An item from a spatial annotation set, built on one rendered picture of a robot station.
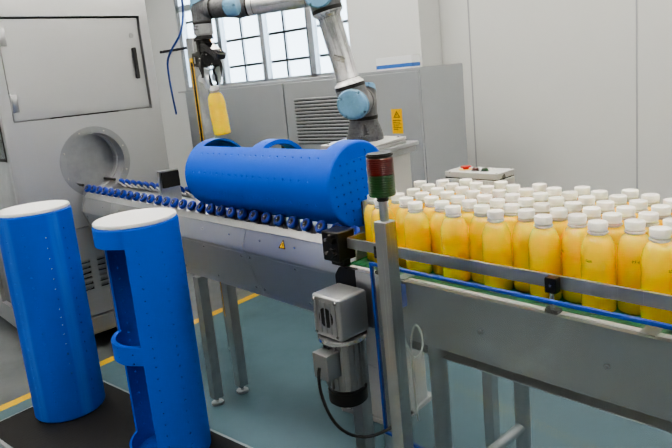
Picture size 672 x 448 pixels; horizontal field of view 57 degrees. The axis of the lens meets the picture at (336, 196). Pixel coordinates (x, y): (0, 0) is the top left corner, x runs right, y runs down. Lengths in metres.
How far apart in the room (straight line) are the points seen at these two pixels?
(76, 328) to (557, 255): 1.99
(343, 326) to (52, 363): 1.48
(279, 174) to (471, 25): 3.01
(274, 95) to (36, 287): 2.21
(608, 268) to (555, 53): 3.30
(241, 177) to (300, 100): 1.94
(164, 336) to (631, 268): 1.47
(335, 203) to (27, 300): 1.38
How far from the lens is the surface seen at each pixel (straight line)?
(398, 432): 1.65
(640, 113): 4.45
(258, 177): 2.18
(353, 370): 1.77
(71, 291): 2.77
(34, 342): 2.82
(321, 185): 1.92
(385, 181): 1.40
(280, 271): 2.24
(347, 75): 2.33
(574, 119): 4.57
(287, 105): 4.23
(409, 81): 3.61
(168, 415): 2.31
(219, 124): 2.51
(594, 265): 1.39
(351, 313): 1.70
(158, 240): 2.11
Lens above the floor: 1.44
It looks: 11 degrees down
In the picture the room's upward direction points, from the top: 6 degrees counter-clockwise
